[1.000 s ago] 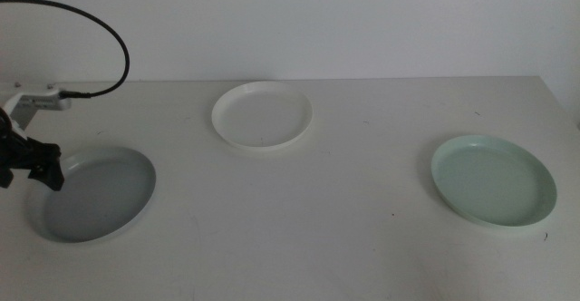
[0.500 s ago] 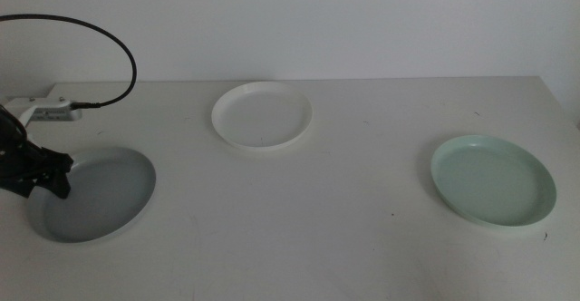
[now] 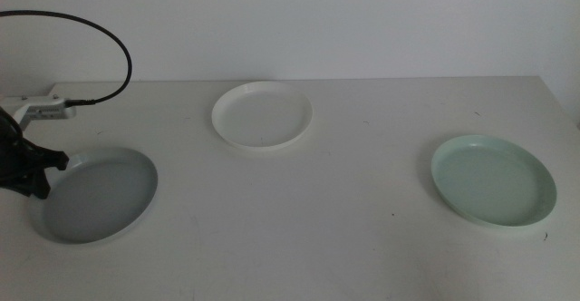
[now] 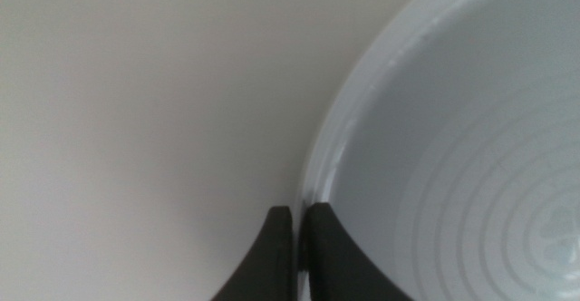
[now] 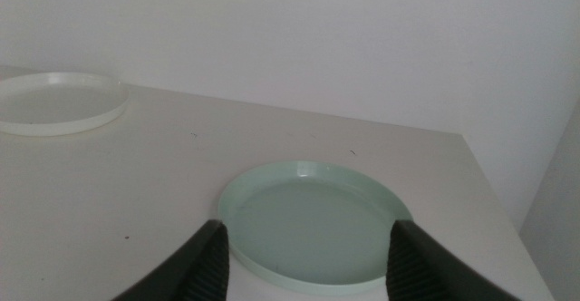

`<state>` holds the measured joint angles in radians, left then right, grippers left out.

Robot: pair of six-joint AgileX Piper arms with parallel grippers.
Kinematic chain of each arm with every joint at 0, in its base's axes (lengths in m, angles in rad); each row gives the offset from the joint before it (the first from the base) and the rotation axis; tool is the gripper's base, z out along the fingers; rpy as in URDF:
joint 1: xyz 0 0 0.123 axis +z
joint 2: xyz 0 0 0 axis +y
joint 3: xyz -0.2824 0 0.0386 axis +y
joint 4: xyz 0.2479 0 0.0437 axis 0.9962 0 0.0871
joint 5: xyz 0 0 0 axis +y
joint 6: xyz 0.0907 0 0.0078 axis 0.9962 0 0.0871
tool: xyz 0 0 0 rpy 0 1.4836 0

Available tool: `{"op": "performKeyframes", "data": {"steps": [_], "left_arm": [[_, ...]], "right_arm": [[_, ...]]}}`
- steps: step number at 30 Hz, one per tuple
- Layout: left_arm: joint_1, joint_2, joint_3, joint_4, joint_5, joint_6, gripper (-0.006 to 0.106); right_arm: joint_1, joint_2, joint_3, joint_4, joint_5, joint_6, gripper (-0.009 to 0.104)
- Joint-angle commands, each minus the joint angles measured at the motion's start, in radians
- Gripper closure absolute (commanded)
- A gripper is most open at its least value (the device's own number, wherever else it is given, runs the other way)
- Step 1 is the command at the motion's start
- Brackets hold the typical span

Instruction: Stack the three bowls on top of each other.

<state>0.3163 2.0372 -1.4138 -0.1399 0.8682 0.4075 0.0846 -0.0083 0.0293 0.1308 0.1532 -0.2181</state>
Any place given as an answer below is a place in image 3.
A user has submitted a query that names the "grey shallow bowl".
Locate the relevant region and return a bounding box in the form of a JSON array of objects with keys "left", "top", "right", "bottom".
[{"left": 31, "top": 146, "right": 160, "bottom": 245}]

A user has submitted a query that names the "white shallow bowl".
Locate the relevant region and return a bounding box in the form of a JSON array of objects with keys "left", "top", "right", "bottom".
[{"left": 210, "top": 81, "right": 314, "bottom": 151}]

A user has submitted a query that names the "pale green shallow bowl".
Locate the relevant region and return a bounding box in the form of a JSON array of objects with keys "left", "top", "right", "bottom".
[{"left": 430, "top": 133, "right": 558, "bottom": 228}]

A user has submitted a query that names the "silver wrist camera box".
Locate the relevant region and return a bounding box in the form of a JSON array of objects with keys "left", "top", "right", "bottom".
[{"left": 25, "top": 100, "right": 78, "bottom": 121}]

